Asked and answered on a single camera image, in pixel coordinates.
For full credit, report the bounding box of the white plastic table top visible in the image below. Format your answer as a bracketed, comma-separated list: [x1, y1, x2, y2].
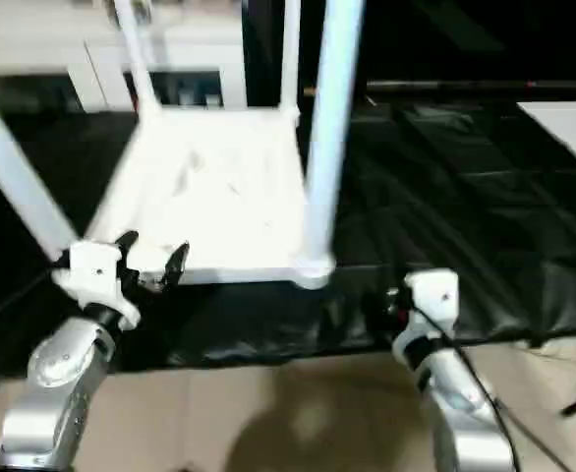
[84, 104, 335, 291]

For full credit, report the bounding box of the white plastic table leg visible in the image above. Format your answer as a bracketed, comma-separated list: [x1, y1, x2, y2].
[113, 0, 163, 121]
[280, 0, 303, 121]
[0, 84, 81, 263]
[303, 0, 366, 282]

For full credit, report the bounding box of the black plastic mat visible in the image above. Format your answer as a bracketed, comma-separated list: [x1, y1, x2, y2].
[0, 98, 576, 380]

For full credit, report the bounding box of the white glass-door cabinet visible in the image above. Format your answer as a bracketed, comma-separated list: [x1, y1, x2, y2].
[0, 0, 250, 111]

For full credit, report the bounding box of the black flat screen television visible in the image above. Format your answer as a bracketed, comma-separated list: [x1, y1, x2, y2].
[365, 0, 576, 99]

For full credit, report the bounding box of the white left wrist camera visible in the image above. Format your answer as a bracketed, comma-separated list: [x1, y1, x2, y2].
[52, 240, 142, 331]

